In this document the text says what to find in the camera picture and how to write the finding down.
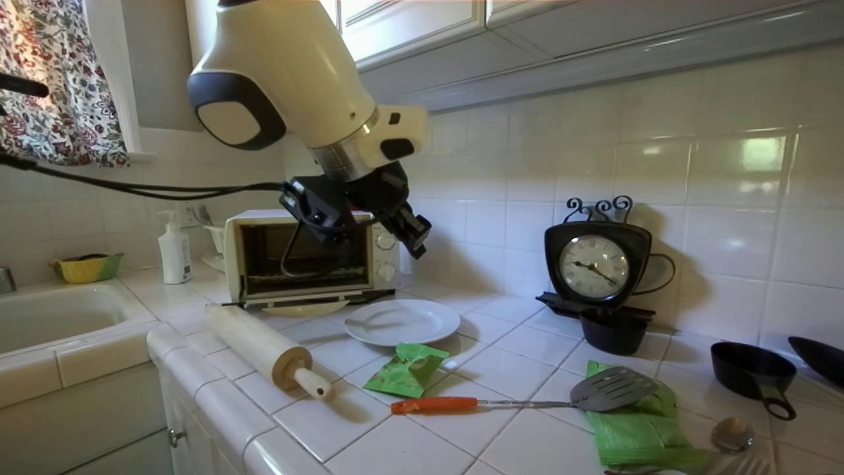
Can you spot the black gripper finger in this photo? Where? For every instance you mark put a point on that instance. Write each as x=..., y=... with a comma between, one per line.
x=407, y=245
x=413, y=226

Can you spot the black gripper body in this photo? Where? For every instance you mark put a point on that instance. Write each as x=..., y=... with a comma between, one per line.
x=382, y=192

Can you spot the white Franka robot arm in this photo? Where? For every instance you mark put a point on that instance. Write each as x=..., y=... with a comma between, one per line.
x=282, y=69

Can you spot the white mini oven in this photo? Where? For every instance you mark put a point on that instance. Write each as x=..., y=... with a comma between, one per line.
x=378, y=255

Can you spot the white round plate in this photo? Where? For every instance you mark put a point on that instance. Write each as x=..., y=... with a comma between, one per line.
x=400, y=323

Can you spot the glass oven door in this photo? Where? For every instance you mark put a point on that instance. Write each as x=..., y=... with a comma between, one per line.
x=300, y=306

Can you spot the wooden rolling pin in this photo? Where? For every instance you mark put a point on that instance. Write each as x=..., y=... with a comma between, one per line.
x=254, y=344

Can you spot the black ornate table clock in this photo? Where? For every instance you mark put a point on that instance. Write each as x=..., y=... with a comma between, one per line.
x=597, y=265

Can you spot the white soap bottle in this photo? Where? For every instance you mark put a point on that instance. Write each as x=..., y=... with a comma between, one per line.
x=175, y=255

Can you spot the small black cup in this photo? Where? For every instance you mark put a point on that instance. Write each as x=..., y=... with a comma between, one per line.
x=617, y=333

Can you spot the white upper cabinets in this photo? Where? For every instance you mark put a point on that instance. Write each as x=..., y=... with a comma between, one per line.
x=617, y=36

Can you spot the yellow sponge dish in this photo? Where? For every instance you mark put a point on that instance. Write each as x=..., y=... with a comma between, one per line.
x=86, y=267

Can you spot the white kitchen sink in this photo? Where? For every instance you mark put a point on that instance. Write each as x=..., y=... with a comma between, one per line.
x=63, y=327

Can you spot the floral curtain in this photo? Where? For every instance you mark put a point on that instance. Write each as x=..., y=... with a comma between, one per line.
x=53, y=81

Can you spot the white lower cabinet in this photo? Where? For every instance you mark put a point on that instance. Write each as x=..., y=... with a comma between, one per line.
x=89, y=424

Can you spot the black pole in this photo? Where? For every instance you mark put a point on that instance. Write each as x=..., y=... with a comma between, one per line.
x=23, y=86

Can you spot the black shallow pan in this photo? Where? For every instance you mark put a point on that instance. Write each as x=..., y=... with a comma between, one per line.
x=822, y=358

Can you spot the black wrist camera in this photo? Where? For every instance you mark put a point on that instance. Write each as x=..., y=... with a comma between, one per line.
x=312, y=208

